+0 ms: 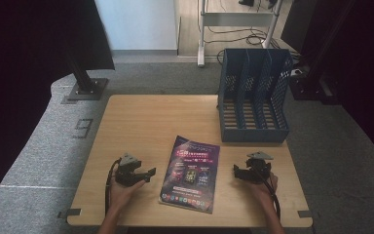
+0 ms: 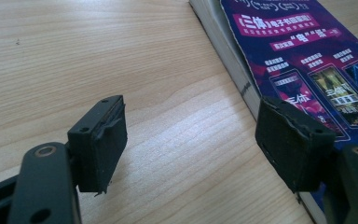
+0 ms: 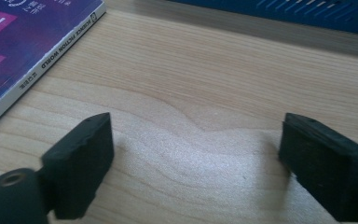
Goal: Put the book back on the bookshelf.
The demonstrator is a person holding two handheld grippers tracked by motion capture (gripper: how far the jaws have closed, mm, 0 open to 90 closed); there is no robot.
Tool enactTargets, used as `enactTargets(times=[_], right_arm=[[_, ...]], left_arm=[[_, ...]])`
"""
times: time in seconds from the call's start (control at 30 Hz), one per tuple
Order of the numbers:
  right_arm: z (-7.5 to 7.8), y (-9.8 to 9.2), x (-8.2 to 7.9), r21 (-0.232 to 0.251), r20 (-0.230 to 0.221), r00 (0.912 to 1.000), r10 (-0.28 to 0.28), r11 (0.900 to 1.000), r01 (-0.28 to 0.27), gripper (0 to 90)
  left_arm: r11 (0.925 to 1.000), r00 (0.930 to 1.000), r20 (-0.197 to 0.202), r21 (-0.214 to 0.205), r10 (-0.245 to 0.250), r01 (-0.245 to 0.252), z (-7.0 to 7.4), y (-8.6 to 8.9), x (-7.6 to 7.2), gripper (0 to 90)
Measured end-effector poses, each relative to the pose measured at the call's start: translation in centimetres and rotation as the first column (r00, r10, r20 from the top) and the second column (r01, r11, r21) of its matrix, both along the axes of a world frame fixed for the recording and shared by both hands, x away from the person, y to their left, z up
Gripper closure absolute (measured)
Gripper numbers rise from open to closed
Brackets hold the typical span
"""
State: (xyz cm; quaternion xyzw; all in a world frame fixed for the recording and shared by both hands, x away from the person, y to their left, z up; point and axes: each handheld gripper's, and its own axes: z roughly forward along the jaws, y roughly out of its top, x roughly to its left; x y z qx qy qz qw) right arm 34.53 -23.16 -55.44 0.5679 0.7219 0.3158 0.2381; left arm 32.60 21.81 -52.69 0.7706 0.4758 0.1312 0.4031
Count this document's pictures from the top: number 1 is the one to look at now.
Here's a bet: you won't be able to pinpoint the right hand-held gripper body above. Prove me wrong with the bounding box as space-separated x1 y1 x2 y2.
245 151 274 185

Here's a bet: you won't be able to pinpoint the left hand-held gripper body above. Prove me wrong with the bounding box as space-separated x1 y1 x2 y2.
114 152 144 188

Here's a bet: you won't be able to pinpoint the blue plastic file rack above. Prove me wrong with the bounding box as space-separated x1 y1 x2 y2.
216 48 294 144

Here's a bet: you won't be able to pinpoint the purple magazine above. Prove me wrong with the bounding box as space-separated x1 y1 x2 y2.
158 135 221 215

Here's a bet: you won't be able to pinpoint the person's left hand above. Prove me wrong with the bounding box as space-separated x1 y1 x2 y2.
108 166 147 213

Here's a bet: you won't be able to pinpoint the person's right hand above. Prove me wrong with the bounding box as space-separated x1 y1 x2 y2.
246 172 279 210

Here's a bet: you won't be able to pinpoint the black stand base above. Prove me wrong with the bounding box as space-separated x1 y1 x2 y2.
287 73 340 105

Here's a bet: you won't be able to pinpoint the dark curtain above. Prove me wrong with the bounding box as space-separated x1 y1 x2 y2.
0 0 116 217
280 0 374 172

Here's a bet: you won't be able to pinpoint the white metal stand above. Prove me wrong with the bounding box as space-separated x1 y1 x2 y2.
197 0 284 68

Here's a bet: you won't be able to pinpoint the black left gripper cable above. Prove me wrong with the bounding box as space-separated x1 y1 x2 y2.
104 158 123 217

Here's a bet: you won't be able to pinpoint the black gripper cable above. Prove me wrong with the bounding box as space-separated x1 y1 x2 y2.
256 169 281 220
104 158 123 217

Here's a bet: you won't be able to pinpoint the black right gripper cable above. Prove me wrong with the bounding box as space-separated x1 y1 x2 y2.
256 169 281 220

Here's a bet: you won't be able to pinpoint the black post with base plate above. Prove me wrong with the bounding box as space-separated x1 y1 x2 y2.
65 48 110 102

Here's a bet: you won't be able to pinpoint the black floor cables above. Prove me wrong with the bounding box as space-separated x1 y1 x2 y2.
204 0 281 51

